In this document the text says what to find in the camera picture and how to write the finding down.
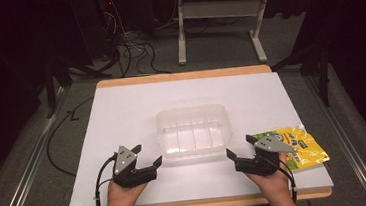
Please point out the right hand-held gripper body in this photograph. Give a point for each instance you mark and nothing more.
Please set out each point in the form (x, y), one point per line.
(260, 165)

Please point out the clear plastic container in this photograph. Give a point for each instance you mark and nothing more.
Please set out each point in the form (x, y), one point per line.
(193, 132)

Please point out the yellow snack bag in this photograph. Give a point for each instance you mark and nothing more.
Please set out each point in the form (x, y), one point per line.
(309, 152)

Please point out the metal floor rail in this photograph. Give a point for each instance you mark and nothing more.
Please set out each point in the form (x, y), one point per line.
(26, 170)
(347, 135)

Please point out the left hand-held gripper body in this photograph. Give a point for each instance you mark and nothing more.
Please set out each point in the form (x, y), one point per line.
(134, 177)

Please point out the black metal stand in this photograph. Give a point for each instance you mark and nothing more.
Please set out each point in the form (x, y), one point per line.
(324, 70)
(49, 88)

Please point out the person's right hand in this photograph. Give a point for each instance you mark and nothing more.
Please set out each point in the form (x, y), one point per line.
(275, 185)

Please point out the white desk frame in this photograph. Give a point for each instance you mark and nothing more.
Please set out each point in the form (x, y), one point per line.
(181, 33)

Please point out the white table mat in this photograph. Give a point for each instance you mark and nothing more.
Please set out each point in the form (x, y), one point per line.
(122, 115)

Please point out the person's left hand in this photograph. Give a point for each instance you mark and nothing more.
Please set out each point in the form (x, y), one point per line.
(121, 200)

